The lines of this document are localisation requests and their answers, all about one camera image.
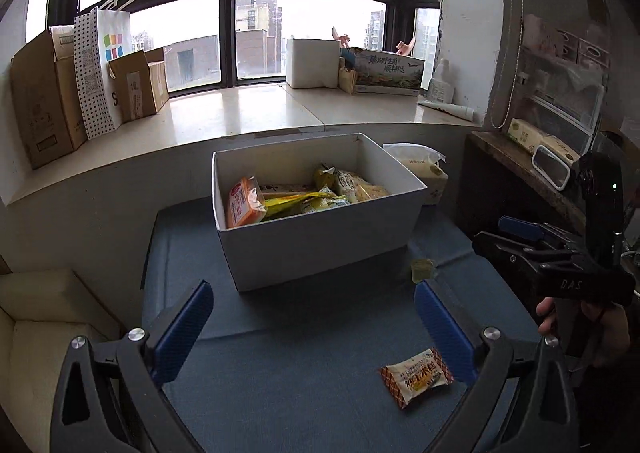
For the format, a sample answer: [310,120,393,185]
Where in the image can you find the white foam box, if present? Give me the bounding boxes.
[285,37,342,89]

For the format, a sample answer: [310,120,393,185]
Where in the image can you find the polka dot paper bag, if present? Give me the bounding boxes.
[73,0,138,140]

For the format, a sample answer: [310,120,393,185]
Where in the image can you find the orange block snack packet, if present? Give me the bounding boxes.
[226,176,267,230]

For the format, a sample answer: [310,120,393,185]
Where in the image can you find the yellow snack packets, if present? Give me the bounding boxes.
[262,189,337,220]

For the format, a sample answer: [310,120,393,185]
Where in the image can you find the black window frame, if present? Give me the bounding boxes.
[50,0,443,94]

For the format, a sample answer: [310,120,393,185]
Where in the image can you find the orange patterned snack packet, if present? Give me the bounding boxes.
[380,348,454,410]

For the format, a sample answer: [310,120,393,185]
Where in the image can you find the cream armchair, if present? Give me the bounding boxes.
[0,268,126,453]

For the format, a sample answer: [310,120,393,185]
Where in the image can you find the clear wrapped tissue pack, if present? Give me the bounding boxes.
[382,143,449,205]

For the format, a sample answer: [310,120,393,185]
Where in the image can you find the small beige paper bag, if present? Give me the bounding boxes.
[338,57,358,95]

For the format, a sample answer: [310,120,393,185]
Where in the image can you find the white cardboard box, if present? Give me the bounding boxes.
[211,132,428,294]

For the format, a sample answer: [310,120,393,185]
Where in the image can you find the white pump bottle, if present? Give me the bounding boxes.
[426,58,456,104]

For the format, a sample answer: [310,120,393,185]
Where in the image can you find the small open cardboard box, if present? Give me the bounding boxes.
[108,47,171,123]

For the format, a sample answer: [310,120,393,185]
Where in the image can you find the blue table cloth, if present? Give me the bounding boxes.
[140,196,556,453]

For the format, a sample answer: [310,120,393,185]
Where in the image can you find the landscape printed carton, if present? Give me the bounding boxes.
[350,49,426,96]

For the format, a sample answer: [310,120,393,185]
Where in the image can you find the clear plastic storage drawers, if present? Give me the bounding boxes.
[520,16,612,154]

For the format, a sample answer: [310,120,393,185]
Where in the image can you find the cream window sill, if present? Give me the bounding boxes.
[0,83,483,206]

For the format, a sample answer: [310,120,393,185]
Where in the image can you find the cream snack packet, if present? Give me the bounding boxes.
[332,168,373,204]

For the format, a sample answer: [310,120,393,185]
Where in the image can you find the pale yellow snack packet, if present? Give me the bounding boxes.
[355,182,391,202]

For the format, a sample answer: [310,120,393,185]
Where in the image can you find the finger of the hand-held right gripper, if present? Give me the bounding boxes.
[497,214,583,254]
[471,229,596,279]

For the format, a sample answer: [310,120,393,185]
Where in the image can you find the beige tissue pack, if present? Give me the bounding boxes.
[542,134,581,164]

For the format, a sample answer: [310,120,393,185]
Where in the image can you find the tall brown cardboard box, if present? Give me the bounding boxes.
[10,26,88,170]

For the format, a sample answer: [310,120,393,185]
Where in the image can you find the white tube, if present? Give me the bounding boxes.
[419,99,476,120]

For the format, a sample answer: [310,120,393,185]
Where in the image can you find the brown side cabinet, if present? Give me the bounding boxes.
[465,130,593,239]

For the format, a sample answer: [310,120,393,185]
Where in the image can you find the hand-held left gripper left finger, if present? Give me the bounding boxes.
[49,279,216,453]

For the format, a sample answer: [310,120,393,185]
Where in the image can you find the person's right hand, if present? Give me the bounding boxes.
[536,297,633,369]

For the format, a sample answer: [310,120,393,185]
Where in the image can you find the white framed mirror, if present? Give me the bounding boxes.
[531,144,572,191]

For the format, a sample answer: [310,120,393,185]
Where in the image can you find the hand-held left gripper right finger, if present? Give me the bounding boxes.
[414,280,581,453]

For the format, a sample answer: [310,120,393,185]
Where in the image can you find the small green jelly cup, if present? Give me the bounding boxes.
[410,258,437,285]

